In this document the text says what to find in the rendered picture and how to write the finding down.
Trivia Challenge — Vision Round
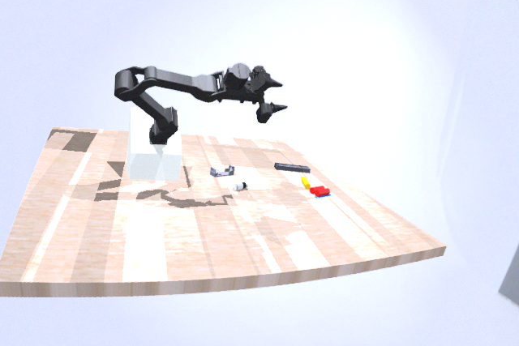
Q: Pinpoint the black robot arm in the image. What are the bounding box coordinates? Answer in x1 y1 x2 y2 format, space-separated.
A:
114 63 273 145

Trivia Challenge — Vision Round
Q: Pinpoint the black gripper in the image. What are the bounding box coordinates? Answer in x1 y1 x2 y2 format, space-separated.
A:
239 79 288 124

